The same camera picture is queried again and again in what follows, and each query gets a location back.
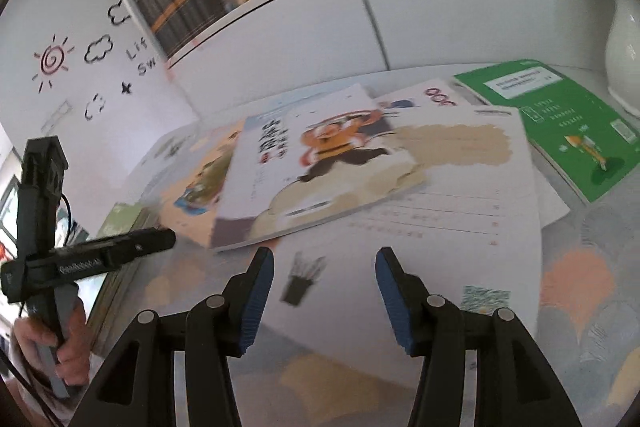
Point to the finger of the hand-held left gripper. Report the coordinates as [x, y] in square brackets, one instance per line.
[150, 243]

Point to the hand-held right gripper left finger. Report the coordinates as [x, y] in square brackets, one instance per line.
[257, 302]

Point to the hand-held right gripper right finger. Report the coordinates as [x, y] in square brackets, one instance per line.
[392, 302]

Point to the beige illustrated book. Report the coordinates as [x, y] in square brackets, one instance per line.
[200, 192]

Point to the large white brushstroke book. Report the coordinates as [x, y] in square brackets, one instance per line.
[450, 217]

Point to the white book with orange figure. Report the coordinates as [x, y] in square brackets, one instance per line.
[280, 187]

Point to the white landscape painting book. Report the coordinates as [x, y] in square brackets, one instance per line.
[550, 202]

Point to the pile of thin books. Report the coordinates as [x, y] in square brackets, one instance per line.
[115, 297]

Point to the person's left hand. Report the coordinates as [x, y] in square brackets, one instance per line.
[75, 352]

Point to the window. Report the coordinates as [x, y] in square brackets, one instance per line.
[6, 212]

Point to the white book with red numbers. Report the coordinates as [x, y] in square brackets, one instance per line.
[430, 93]

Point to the white bookcase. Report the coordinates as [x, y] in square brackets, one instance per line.
[450, 17]

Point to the white ribbed vase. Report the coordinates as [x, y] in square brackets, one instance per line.
[622, 57]

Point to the white wall socket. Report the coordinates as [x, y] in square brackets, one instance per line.
[56, 117]

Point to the red sun wall sticker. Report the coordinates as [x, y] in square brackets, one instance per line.
[50, 59]

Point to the black lettering wall sticker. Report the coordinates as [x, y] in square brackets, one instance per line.
[145, 55]

